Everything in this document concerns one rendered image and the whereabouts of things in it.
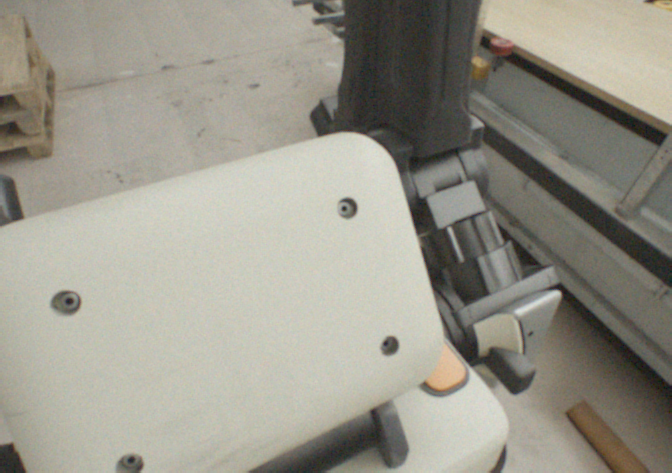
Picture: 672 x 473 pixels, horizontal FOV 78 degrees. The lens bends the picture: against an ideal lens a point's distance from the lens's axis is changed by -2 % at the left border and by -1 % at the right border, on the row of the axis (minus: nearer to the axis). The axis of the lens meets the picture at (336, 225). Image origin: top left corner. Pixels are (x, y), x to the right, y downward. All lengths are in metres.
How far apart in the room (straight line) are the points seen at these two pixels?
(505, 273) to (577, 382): 1.50
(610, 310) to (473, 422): 1.62
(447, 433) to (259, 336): 0.14
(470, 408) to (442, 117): 0.23
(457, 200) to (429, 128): 0.07
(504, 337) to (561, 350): 1.55
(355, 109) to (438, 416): 0.31
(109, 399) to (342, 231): 0.12
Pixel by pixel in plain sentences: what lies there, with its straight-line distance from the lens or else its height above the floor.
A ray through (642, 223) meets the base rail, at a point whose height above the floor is 0.70.
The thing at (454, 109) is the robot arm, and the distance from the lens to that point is 0.38.
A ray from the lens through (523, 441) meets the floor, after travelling 1.70.
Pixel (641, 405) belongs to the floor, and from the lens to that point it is 1.95.
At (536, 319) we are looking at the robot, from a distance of 0.39.
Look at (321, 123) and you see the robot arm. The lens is 0.59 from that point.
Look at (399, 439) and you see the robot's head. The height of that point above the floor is 1.27.
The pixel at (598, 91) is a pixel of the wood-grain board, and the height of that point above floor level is 0.89.
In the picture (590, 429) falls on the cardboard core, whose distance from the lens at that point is 1.73.
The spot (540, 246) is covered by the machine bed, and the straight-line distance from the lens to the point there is 1.99.
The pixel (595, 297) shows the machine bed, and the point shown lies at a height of 0.17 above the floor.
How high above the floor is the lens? 1.51
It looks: 46 degrees down
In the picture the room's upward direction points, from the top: straight up
